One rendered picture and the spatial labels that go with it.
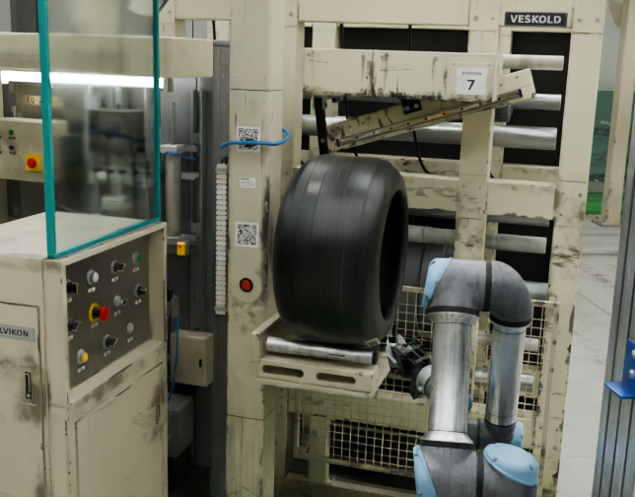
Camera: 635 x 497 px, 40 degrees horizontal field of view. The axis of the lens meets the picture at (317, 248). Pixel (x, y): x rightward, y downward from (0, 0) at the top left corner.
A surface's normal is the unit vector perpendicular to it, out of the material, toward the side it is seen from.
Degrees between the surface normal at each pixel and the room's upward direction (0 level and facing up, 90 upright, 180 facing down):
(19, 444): 90
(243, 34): 90
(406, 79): 90
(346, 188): 41
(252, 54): 90
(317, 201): 50
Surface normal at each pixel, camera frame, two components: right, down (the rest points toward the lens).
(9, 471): -0.29, 0.20
